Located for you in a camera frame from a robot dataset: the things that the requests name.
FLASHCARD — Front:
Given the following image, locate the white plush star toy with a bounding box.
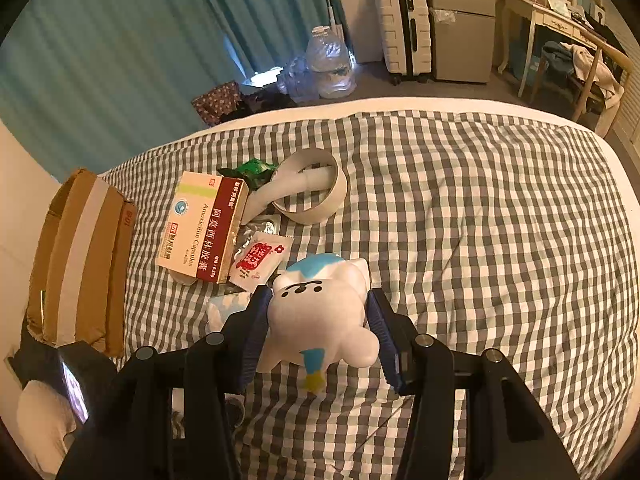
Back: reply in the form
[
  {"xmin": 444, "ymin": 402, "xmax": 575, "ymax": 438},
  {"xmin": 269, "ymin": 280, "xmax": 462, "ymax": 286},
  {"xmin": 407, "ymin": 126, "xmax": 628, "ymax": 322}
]
[{"xmin": 257, "ymin": 252, "xmax": 380, "ymax": 393}]

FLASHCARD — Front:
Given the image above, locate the green granule sachet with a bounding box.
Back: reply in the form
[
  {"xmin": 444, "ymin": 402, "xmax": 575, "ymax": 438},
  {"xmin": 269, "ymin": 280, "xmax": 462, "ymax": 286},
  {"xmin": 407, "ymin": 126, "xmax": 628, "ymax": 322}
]
[{"xmin": 217, "ymin": 158, "xmax": 278, "ymax": 192}]

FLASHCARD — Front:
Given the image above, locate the floral tissue pack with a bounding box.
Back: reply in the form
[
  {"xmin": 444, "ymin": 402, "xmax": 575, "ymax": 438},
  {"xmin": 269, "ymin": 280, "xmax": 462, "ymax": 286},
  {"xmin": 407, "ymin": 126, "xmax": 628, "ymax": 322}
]
[{"xmin": 207, "ymin": 292, "xmax": 252, "ymax": 332}]

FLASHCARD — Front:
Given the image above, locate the brown cardboard box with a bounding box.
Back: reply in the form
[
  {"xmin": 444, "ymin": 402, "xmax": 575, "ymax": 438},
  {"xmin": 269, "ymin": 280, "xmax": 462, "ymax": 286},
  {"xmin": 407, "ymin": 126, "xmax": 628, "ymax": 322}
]
[{"xmin": 26, "ymin": 169, "xmax": 137, "ymax": 358}]

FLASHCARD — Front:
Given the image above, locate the red white sachet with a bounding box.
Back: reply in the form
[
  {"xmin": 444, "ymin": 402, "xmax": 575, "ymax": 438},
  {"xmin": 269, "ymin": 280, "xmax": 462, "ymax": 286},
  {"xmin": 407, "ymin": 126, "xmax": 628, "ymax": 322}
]
[{"xmin": 229, "ymin": 232, "xmax": 293, "ymax": 292}]

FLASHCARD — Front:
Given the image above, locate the amoxicillin capsule medicine box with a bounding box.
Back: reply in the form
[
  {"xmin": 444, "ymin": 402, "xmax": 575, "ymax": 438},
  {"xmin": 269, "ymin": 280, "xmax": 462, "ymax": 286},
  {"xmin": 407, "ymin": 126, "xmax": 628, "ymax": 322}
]
[{"xmin": 156, "ymin": 171, "xmax": 248, "ymax": 284}]

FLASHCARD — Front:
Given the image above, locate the dark floral bag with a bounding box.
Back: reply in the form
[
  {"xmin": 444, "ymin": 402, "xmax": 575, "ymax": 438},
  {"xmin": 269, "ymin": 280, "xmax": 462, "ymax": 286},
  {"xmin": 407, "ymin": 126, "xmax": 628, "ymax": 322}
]
[{"xmin": 191, "ymin": 81, "xmax": 242, "ymax": 127}]

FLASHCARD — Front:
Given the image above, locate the teal curtain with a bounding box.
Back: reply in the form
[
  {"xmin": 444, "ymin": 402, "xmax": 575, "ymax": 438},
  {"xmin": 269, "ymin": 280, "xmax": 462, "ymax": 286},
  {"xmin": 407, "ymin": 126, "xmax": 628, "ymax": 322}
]
[{"xmin": 1, "ymin": 0, "xmax": 343, "ymax": 179}]

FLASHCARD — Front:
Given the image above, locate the wooden chair with clothes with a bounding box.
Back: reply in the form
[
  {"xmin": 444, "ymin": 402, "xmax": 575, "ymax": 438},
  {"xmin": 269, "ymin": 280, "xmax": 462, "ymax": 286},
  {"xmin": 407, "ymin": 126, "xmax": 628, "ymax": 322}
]
[{"xmin": 529, "ymin": 32, "xmax": 634, "ymax": 138}]

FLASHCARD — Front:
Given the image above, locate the large clear water jug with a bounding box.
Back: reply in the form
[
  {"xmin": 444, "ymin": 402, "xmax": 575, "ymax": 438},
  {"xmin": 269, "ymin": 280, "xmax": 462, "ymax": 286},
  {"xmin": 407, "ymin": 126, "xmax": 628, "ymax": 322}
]
[{"xmin": 306, "ymin": 26, "xmax": 357, "ymax": 99}]

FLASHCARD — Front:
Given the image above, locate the white suitcase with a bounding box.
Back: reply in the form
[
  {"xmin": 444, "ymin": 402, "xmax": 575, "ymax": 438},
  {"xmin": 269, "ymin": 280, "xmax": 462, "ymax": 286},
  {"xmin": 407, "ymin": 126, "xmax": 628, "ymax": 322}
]
[{"xmin": 374, "ymin": 0, "xmax": 432, "ymax": 84}]

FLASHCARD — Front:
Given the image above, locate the grey mini fridge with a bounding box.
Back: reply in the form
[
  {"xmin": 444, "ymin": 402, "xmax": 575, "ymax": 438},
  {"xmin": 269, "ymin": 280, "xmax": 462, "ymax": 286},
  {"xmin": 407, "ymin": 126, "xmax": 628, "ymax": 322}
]
[{"xmin": 428, "ymin": 0, "xmax": 496, "ymax": 84}]

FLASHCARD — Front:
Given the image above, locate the white dressing table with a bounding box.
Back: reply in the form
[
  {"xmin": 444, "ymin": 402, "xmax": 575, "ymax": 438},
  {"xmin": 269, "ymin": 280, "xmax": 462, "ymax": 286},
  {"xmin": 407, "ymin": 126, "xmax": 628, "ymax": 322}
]
[{"xmin": 498, "ymin": 0, "xmax": 596, "ymax": 98}]

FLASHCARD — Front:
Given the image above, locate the white tape roll ring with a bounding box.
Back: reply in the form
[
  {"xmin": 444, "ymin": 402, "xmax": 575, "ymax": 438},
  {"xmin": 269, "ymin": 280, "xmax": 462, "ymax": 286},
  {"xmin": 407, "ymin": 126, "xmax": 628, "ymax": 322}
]
[{"xmin": 270, "ymin": 148, "xmax": 350, "ymax": 226}]

